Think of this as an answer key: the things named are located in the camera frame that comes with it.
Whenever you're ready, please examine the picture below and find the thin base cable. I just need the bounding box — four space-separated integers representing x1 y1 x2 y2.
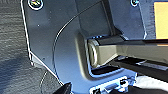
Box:
39 0 105 94

